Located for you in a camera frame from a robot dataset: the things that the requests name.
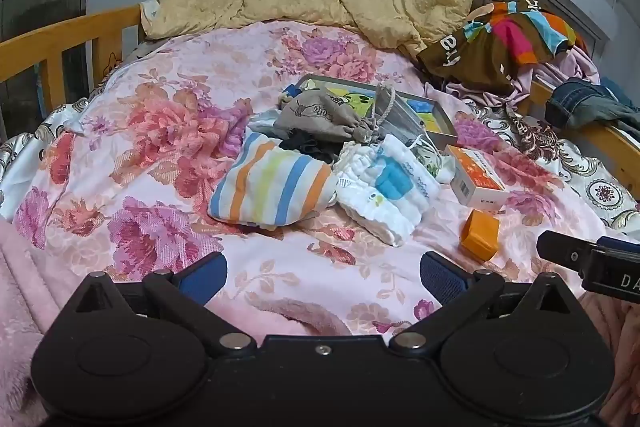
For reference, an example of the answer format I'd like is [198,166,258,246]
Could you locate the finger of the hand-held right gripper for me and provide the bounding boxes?
[536,230,598,276]

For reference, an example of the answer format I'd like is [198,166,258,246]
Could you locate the pink floral bed sheet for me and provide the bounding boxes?
[0,22,621,333]

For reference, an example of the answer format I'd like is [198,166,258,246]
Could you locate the light pink cloth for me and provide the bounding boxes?
[425,44,601,108]

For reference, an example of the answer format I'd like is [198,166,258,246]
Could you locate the brown colourful striped garment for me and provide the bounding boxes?
[417,0,588,95]

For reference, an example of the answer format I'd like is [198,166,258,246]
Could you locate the cartoon print tray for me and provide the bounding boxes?
[285,74,458,150]

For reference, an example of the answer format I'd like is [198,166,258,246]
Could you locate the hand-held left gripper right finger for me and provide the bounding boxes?
[389,251,582,353]

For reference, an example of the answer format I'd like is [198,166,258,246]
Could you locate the white and orange box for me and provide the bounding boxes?
[444,144,508,212]

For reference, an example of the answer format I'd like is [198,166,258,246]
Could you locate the wooden bed frame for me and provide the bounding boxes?
[0,4,640,202]

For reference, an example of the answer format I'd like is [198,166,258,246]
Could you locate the black cloth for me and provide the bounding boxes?
[280,129,346,165]

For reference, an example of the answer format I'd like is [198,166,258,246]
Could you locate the pink fleece blanket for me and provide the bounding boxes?
[0,217,351,427]

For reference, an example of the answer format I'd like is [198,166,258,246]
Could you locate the blue jeans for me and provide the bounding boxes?
[545,77,640,132]

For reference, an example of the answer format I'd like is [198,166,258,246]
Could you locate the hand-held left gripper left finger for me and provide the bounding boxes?
[64,251,256,354]

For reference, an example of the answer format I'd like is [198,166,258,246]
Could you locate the white gauze cloth blue print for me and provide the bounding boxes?
[332,134,443,248]

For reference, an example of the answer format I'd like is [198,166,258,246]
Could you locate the striped cloth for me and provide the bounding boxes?
[209,132,338,230]

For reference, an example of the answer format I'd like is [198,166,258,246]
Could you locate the small orange box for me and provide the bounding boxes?
[460,209,501,260]

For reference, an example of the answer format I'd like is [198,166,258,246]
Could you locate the grey drawstring pouch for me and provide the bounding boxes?
[277,84,396,142]

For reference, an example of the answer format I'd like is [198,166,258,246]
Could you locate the grey face masks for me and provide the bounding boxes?
[372,99,435,148]

